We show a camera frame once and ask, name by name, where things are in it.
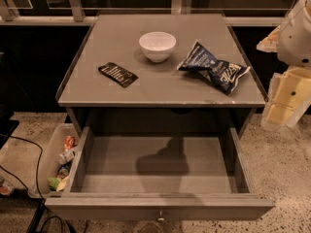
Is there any red white object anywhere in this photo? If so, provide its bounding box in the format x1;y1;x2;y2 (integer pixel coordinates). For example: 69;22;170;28
0;178;15;196

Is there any clear plastic bin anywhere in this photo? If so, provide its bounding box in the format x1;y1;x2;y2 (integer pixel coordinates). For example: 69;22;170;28
28;123;80;198

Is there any blue chip bag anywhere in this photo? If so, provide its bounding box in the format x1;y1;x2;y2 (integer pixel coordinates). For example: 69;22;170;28
177;42;251;95

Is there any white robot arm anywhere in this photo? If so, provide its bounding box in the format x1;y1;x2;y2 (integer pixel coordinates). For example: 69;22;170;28
257;0;311;130

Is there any black snack packet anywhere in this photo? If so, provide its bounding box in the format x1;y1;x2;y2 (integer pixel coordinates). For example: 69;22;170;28
98;62;138;88

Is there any grey drawer cabinet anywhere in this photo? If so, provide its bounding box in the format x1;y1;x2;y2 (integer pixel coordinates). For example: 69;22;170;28
56;14;266;131

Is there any grey top drawer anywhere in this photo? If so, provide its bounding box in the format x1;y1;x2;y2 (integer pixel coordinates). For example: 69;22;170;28
46;128;274;221

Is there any white plastic bottle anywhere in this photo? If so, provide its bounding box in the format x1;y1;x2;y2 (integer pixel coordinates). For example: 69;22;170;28
58;147;76;165

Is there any metal railing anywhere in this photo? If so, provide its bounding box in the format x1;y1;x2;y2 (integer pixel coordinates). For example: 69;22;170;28
0;0;298;26

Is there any green snack wrapper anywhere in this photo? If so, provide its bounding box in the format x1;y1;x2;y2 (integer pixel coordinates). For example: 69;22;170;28
48;178;60;191

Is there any orange snack wrapper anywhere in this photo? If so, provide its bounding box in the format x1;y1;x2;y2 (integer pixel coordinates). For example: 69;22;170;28
64;136;75;151

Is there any black cable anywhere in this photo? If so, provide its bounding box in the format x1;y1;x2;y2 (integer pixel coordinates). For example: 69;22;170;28
0;135;45;199

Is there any white ceramic bowl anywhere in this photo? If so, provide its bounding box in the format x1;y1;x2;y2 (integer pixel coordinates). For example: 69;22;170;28
139;31;177;63

